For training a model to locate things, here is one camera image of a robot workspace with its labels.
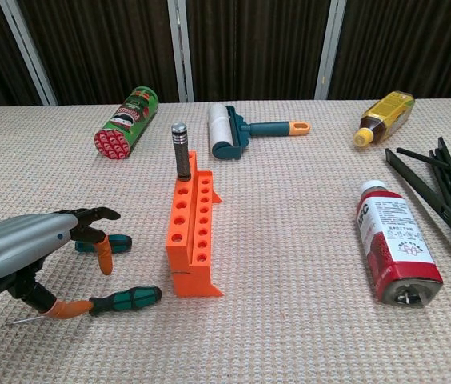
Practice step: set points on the red juice bottle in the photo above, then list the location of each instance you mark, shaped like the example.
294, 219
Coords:
397, 240

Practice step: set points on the yellow tea bottle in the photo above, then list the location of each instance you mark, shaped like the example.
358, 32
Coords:
387, 112

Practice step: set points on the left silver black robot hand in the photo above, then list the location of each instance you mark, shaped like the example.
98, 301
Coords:
9, 248

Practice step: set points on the orange screwdriver holder rack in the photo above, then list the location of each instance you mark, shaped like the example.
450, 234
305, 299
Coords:
193, 280

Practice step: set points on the green Pringles can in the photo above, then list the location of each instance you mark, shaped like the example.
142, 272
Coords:
129, 116

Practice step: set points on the grey aluminium partition post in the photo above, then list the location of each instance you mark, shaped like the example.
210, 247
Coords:
329, 52
29, 52
181, 52

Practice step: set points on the beige woven tablecloth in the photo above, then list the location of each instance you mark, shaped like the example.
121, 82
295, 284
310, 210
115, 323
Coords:
289, 340

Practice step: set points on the black metal precision screwdriver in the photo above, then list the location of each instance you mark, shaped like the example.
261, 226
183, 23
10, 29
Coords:
180, 156

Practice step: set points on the teal lint roller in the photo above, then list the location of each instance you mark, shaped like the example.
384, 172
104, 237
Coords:
223, 128

